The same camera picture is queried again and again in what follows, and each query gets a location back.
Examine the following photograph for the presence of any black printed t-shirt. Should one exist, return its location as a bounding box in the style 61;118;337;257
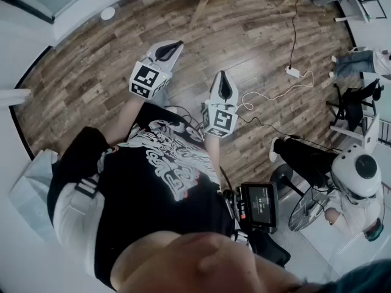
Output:
47;102;233;289

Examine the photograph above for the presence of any person's left forearm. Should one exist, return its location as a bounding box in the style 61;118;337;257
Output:
109;98;145;146

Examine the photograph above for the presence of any black waist monitor rig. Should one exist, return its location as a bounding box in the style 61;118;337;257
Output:
222;181;279;235

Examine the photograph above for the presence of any white camera helmet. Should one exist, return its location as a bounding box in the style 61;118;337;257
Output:
331;143;382;198

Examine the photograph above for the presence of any white metal desk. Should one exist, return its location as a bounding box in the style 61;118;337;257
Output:
334;0;389;24

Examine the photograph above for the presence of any white harness vest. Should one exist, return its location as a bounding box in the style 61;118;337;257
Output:
51;175;254;279

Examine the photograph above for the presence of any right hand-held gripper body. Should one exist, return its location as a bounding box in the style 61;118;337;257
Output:
200;98;239;139

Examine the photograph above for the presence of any person's face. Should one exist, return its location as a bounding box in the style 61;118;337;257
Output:
109;232;309;293

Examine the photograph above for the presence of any white floor cable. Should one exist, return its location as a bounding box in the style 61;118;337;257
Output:
240;70;315;111

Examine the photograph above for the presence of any person's right forearm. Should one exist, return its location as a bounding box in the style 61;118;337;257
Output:
203;134;222;171

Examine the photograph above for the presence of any black power cable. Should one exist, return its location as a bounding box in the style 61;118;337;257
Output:
288;0;301;68

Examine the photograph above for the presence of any white round floor disc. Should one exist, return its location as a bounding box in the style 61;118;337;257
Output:
100;6;116;21

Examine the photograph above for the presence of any black office chair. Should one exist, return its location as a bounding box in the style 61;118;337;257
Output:
326;78;386;132

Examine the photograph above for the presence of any thin black floor cable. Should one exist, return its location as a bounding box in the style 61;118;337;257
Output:
237;115;343;152

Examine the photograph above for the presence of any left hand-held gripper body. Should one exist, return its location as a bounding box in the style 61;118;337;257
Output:
128;54;173;99

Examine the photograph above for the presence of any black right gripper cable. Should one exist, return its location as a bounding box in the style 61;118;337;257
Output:
218;163;233;195

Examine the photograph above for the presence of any round dark side table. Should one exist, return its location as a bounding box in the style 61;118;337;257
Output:
270;163;331;232

